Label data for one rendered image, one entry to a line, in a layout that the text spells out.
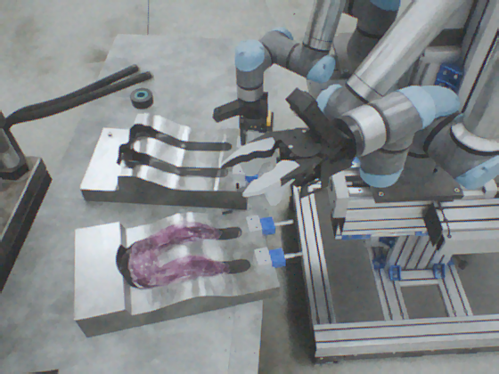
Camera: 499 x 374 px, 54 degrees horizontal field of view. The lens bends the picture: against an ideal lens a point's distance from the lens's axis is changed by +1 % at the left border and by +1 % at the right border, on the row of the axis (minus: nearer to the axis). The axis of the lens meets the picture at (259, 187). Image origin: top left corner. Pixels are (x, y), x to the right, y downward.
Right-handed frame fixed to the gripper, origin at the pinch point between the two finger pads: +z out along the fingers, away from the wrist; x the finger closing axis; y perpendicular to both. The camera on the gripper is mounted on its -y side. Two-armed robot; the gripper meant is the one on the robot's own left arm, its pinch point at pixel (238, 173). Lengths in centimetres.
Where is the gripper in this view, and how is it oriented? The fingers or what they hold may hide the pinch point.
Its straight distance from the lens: 70.0
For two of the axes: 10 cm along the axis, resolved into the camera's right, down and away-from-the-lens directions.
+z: -8.7, 3.9, -3.1
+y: 0.7, 7.1, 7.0
